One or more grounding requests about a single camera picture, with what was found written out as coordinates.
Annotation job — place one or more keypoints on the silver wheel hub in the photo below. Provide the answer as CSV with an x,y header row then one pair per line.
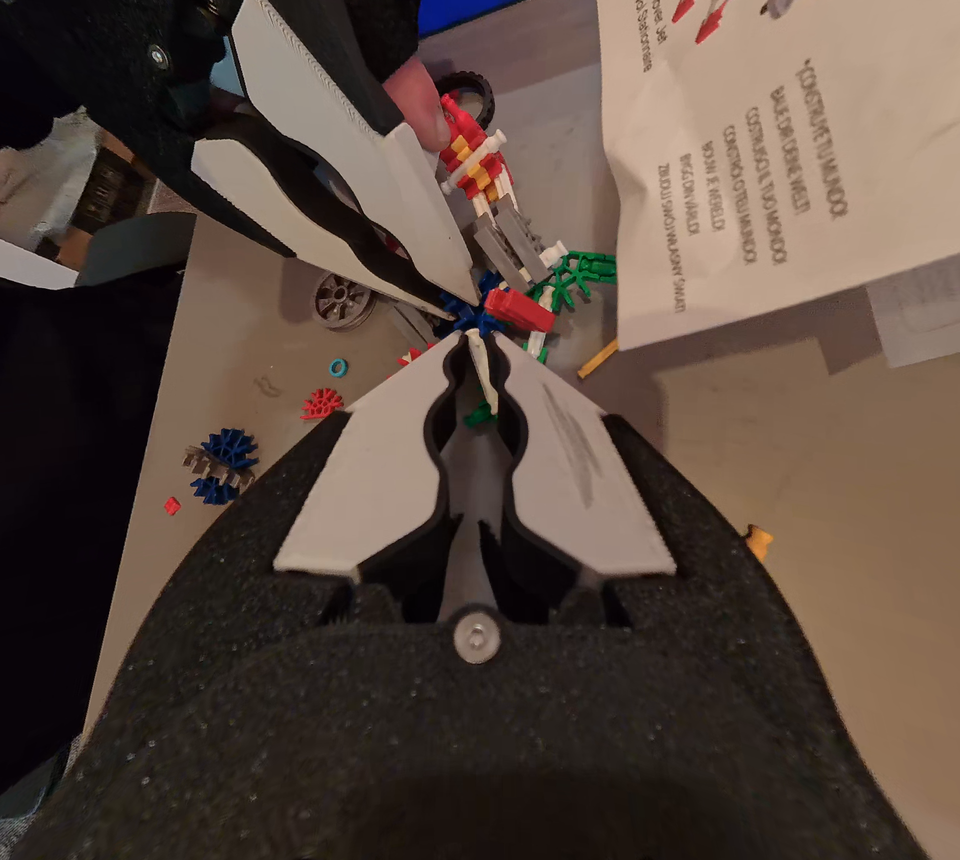
x,y
343,301

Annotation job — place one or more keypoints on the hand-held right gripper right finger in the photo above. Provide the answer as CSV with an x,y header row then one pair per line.
x,y
577,500

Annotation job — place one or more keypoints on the person's dark clothing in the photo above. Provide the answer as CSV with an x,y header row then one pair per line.
x,y
75,500

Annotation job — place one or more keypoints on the red fan connector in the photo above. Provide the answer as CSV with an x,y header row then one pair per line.
x,y
322,406

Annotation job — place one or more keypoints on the toy instruction booklet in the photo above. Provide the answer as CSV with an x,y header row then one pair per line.
x,y
712,162

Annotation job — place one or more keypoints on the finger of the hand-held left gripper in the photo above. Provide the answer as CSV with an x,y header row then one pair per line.
x,y
247,184
315,87

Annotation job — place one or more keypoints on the blue grey snowflake connector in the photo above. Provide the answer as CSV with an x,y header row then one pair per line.
x,y
225,455

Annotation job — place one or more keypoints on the blue red toy model core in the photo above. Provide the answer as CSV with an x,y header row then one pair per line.
x,y
517,308

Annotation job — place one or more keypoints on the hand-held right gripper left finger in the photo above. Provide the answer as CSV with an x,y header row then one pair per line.
x,y
375,492

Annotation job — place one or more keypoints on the short yellow rod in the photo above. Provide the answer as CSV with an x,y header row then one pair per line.
x,y
598,359

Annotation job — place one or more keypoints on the short white rod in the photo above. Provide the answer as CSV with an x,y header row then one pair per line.
x,y
484,368

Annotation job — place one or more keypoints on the small black tyre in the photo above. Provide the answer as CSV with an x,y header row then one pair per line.
x,y
486,96

